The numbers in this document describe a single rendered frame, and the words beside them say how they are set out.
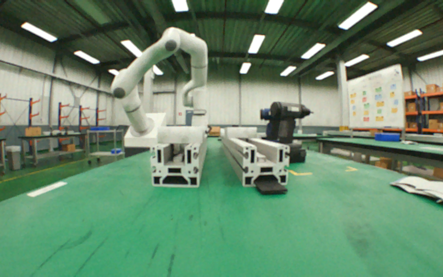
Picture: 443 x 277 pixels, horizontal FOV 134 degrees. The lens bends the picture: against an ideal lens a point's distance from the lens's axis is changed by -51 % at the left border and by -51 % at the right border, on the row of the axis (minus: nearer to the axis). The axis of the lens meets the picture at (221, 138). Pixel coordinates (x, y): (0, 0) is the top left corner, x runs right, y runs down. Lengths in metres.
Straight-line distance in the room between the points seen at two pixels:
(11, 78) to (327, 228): 8.74
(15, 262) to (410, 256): 0.38
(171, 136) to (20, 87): 8.57
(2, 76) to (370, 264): 8.60
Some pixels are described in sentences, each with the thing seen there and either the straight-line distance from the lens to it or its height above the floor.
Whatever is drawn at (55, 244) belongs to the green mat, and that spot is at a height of 0.78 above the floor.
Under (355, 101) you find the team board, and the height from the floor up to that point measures 1.49.
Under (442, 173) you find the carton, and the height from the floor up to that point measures 0.28.
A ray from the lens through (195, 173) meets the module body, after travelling 0.39.
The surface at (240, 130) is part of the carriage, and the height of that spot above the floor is 0.89.
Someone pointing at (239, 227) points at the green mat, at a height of 0.78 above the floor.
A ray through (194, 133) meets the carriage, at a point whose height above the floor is 0.89.
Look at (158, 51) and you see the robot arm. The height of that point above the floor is 1.28.
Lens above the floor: 0.90
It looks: 3 degrees down
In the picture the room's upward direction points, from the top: straight up
